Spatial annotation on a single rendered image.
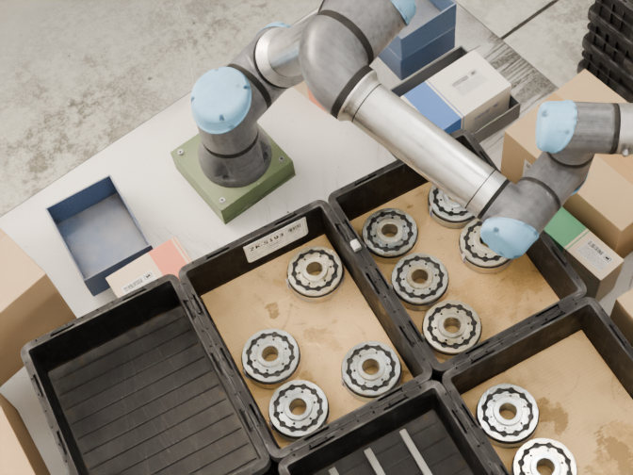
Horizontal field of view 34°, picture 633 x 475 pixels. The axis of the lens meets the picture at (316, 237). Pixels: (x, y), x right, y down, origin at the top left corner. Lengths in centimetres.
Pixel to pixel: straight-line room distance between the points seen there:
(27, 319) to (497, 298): 87
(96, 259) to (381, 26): 84
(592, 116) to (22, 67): 230
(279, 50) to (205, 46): 145
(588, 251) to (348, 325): 46
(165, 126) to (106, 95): 102
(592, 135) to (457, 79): 70
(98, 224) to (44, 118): 116
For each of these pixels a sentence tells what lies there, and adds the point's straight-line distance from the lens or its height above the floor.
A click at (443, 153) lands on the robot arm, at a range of 158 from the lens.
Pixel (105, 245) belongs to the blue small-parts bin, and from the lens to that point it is 219.
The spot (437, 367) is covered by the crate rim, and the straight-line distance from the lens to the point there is 174.
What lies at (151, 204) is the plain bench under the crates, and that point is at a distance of 222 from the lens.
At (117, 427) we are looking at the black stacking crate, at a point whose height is 83.
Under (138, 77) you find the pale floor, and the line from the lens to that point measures 335.
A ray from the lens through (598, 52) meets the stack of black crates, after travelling 282.
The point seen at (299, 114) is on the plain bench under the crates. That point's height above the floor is 70.
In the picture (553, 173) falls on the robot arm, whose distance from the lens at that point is 161.
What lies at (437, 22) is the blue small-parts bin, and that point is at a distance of 227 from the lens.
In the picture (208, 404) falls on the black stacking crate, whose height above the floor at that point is 83.
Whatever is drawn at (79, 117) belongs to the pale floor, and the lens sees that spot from 331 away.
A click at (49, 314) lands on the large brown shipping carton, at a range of 206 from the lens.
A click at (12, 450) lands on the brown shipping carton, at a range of 190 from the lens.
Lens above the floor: 254
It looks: 60 degrees down
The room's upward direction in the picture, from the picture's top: 11 degrees counter-clockwise
